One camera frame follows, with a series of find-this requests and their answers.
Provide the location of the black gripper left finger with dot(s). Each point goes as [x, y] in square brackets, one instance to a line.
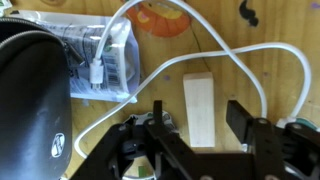
[157, 111]

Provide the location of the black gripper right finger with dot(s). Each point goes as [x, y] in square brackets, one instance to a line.
[240, 121]

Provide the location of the light wooden block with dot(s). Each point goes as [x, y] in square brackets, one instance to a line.
[199, 100]

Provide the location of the wooden table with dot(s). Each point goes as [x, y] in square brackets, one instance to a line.
[279, 72]

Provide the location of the orange pumpkin sticker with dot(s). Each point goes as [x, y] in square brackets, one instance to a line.
[158, 18]

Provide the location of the clear plastic bag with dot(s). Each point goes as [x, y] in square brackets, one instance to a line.
[82, 34]

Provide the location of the black zippered case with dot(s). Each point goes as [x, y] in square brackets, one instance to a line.
[35, 102]

